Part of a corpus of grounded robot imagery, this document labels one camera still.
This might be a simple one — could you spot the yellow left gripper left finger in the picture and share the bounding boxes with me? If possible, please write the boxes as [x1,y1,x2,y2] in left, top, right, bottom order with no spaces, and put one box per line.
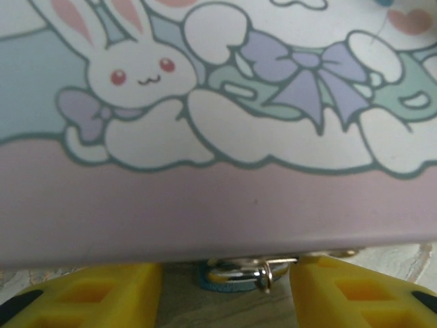
[0,261,164,328]

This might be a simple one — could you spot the pastel bunny print tin box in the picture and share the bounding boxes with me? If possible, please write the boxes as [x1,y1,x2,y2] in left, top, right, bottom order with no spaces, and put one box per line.
[0,0,437,271]

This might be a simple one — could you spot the small metal key ring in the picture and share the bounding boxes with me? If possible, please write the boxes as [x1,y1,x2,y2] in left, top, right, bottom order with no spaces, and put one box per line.
[256,256,298,295]

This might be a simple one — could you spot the silver metal clasp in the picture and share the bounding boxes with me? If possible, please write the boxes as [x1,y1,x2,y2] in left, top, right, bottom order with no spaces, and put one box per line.
[197,258,291,294]

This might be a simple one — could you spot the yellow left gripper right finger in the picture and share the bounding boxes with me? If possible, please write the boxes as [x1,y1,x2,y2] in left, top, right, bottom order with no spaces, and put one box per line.
[289,256,437,328]

